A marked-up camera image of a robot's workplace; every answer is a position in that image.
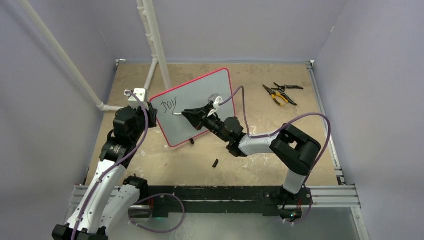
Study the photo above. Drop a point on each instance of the yellow handled pliers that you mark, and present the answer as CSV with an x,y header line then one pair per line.
x,y
275,94

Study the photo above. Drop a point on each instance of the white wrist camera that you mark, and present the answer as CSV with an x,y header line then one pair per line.
x,y
215,99
135,96

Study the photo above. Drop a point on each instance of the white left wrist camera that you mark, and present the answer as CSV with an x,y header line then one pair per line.
x,y
135,96

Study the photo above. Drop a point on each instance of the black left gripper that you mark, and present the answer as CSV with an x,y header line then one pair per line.
x,y
151,115

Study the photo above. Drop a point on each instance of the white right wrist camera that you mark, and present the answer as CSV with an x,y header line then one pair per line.
x,y
215,99

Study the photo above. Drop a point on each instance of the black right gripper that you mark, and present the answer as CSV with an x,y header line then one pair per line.
x,y
196,116

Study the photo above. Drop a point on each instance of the black marker cap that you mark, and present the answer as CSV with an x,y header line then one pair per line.
x,y
215,163

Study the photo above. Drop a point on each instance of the white PVC pipe frame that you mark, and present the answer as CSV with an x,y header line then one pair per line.
x,y
61,46

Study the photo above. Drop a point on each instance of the black base bar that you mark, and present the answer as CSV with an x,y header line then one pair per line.
x,y
268,201

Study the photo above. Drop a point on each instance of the black handled pliers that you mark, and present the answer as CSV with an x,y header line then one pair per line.
x,y
283,88

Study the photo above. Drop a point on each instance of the red framed whiteboard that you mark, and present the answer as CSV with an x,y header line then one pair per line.
x,y
190,95

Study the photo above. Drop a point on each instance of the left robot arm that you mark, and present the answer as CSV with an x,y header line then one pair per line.
x,y
99,211

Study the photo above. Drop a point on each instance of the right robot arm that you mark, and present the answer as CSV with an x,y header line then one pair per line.
x,y
296,149

